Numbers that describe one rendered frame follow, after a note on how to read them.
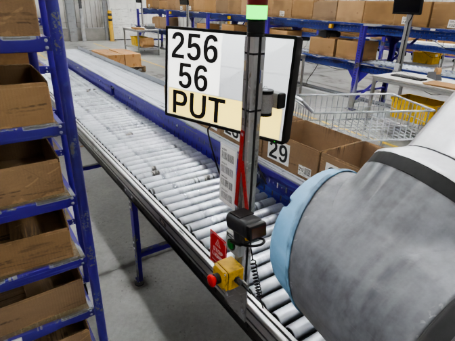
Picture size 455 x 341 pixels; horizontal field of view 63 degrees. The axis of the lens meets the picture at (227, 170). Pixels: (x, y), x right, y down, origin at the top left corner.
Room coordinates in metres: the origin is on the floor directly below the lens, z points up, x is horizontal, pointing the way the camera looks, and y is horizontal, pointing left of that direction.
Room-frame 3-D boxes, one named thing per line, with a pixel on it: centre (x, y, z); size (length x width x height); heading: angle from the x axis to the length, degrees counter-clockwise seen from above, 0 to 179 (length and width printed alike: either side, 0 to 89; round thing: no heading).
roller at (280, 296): (1.05, -0.33, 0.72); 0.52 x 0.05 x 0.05; 125
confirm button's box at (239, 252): (0.94, -0.03, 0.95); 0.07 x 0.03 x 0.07; 35
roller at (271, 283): (1.10, -0.29, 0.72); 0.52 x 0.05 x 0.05; 125
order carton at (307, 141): (1.73, -0.41, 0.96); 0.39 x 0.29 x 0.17; 34
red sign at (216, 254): (1.00, 0.00, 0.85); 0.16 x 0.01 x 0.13; 35
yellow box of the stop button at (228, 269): (0.90, -0.03, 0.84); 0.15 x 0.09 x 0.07; 35
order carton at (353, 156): (1.41, -0.63, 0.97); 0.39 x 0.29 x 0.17; 35
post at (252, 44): (0.96, -0.05, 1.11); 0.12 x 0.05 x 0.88; 35
